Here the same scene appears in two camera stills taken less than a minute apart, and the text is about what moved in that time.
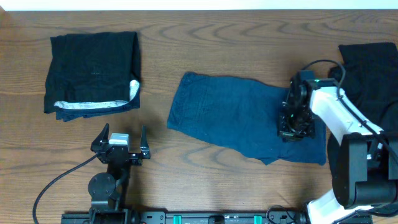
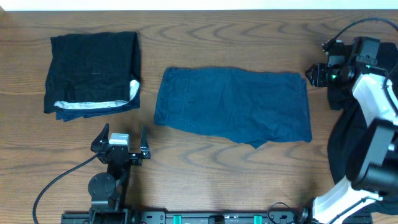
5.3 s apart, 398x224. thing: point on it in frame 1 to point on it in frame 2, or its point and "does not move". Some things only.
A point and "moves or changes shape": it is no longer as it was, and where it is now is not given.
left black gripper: [145, 153] does not move
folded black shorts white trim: [92, 74] does not move
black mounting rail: [213, 217] does not move
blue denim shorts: [240, 117] moves or changes shape
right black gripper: [288, 135] to [318, 78]
